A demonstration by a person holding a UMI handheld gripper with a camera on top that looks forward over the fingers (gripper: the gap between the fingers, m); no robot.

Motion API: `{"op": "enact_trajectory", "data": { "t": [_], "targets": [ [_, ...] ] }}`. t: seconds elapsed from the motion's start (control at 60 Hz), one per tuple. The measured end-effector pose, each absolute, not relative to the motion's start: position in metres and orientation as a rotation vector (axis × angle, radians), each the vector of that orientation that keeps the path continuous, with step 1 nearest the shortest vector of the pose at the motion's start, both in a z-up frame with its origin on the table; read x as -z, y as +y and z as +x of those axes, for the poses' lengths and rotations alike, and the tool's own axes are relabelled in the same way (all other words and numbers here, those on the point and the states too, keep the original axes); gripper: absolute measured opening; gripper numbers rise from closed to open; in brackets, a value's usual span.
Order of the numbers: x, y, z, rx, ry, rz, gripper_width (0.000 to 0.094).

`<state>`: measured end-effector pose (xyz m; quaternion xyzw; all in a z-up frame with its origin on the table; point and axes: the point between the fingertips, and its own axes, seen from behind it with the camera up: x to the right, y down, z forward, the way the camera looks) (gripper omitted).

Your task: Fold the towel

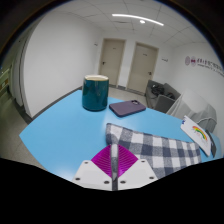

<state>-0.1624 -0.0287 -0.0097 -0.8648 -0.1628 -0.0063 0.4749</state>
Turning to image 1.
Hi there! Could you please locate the purple smartphone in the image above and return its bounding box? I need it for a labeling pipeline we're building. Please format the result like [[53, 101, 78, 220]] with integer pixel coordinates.
[[108, 99, 147, 118]]

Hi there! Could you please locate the long ceiling light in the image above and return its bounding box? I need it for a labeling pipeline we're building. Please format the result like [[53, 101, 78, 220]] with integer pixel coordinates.
[[111, 13, 165, 27]]

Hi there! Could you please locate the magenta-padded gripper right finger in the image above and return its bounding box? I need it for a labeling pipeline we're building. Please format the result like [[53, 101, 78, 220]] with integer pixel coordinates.
[[115, 144, 159, 191]]

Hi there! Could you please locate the white rainbow print booklet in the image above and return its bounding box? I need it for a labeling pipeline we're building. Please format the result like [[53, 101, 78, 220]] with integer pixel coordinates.
[[180, 115, 213, 158]]

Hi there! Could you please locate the beige door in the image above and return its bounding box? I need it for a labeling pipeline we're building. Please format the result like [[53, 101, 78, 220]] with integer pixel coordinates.
[[126, 41, 160, 95], [98, 37, 127, 88]]

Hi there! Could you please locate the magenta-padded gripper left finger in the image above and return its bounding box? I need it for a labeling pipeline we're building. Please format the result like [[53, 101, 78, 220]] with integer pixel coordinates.
[[72, 144, 115, 192]]

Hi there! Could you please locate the wall logo sign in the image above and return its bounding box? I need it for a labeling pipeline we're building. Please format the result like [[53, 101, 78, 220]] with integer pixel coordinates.
[[184, 55, 224, 78]]

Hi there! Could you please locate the dark teal mug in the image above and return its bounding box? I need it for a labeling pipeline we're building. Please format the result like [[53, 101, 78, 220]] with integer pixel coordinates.
[[81, 74, 110, 112]]

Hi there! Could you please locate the grey covered chair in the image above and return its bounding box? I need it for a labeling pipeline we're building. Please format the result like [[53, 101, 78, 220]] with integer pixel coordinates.
[[166, 88, 218, 133]]

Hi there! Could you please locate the grey white checked towel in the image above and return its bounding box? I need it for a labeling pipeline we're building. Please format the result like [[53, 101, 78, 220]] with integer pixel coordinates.
[[105, 122, 203, 192]]

